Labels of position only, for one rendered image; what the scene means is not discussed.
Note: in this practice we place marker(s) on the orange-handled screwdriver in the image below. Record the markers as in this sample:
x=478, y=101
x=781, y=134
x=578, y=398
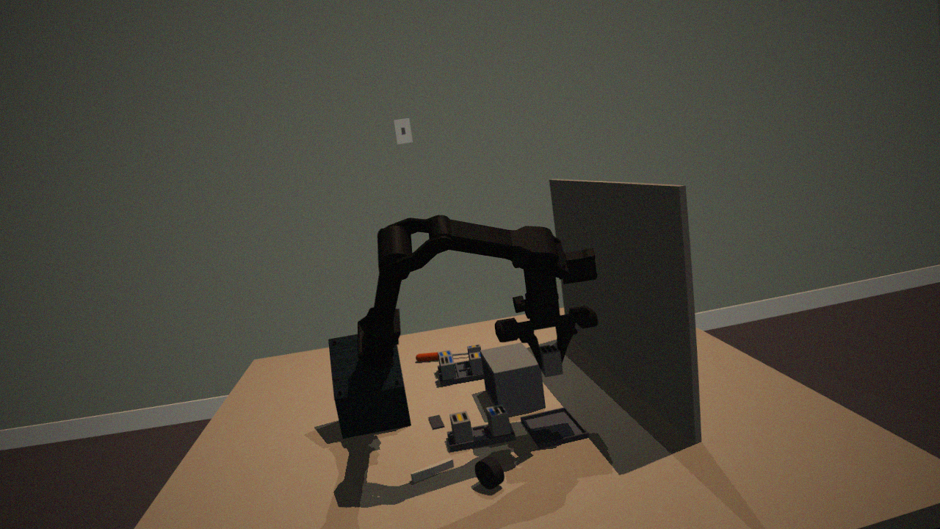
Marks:
x=433, y=356

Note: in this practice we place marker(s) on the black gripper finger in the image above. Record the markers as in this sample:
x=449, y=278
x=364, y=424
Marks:
x=534, y=345
x=563, y=339

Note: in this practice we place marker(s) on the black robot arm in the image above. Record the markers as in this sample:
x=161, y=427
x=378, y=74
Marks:
x=532, y=248

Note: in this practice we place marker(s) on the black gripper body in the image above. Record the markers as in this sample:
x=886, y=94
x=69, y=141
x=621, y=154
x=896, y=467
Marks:
x=544, y=312

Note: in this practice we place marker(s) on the black short cylinder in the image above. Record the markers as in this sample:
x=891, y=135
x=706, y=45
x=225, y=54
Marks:
x=489, y=472

